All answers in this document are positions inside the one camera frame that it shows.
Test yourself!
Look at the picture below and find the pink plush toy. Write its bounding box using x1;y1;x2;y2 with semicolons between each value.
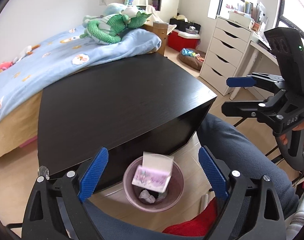
0;61;13;77

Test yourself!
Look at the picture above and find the green dragon plush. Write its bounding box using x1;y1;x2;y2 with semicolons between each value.
79;11;152;45

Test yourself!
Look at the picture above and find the light blue plush toy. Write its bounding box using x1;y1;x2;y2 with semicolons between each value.
103;3;127;15

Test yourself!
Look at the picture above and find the black bag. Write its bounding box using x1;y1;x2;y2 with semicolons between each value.
169;15;202;34

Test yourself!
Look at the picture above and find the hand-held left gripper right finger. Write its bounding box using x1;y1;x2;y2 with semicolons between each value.
198;146;287;240

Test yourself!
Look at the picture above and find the white desk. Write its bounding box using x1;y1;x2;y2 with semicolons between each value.
249;34;279;65

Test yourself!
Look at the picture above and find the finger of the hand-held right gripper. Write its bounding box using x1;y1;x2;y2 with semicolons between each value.
226;73;287;94
221;101;277;120

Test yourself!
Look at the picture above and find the brown pet bed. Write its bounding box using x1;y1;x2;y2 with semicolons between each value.
179;51;207;71

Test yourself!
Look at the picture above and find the red cooler box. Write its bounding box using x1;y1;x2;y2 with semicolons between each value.
167;29;201;52

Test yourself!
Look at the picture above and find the white sock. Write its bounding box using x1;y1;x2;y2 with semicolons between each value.
139;189;156;203

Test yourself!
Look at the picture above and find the white cloth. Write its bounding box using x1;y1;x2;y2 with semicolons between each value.
147;5;177;35

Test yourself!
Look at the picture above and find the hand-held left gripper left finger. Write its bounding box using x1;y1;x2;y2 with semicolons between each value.
22;147;109;240

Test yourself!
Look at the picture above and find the white goose plush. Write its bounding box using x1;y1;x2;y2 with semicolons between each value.
13;44;41;63

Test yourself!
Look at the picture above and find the red cloth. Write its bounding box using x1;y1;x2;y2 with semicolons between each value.
162;197;218;237

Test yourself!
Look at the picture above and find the clear corner guard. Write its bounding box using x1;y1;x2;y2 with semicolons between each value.
38;165;50;180

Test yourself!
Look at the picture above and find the wooden bed frame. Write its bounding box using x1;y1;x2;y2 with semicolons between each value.
0;21;176;163

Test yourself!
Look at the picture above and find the pink box with white lid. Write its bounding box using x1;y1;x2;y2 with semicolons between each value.
131;151;175;193

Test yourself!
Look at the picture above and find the white drawer cabinet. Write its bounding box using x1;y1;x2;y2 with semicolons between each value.
199;15;254;96

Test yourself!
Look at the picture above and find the light blue blanket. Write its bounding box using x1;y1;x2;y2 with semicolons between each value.
0;24;162;130

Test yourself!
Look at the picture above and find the black window frame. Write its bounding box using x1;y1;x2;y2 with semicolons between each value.
217;0;304;45

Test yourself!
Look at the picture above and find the pink waste bin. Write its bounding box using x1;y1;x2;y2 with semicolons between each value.
123;156;185;213

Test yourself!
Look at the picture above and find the stack of books and papers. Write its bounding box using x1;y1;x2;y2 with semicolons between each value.
227;1;268;32

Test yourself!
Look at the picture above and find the person's white jacket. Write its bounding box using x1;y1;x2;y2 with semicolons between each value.
284;185;304;240

